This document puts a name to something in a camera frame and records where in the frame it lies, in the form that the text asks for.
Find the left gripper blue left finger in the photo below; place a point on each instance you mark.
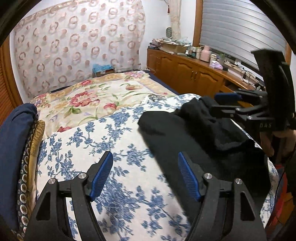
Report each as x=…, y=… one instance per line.
x=98, y=174

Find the black t-shirt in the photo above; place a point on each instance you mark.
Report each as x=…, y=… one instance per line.
x=217, y=145

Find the pink thermos bottle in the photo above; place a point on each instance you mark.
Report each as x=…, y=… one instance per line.
x=205, y=54

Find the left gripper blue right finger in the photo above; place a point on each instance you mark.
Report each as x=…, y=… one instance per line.
x=188, y=176

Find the brown louvered wardrobe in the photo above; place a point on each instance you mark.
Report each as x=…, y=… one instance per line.
x=9, y=95

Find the wooden sideboard cabinet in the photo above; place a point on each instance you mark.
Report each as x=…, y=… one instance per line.
x=187, y=75

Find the dark floral patterned folded cloth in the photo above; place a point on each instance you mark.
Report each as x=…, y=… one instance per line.
x=22, y=196

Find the navy blue folded garment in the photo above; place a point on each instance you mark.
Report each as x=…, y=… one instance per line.
x=14, y=132

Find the red floral cream blanket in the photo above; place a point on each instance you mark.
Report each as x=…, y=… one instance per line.
x=95, y=98

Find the small white desk fan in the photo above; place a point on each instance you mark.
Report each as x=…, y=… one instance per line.
x=169, y=32

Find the pink circle patterned curtain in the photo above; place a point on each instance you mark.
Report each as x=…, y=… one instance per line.
x=58, y=46

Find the box with blue tissue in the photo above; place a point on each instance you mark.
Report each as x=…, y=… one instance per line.
x=101, y=70

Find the mustard yellow folded cloth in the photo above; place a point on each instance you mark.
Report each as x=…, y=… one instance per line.
x=32, y=165

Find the cardboard box with clutter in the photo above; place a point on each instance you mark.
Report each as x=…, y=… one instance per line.
x=171, y=46

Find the blue floral white bedsheet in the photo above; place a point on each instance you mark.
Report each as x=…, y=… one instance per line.
x=137, y=202

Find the grey window blind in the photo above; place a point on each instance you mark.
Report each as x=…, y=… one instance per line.
x=237, y=28

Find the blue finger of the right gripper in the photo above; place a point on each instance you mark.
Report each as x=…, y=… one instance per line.
x=229, y=96

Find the person's right hand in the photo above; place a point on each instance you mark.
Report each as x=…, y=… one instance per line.
x=278, y=143

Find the lilac tissue pack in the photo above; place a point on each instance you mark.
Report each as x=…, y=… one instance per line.
x=216, y=65

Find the beige tied side curtain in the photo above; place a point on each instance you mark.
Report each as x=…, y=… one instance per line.
x=175, y=14

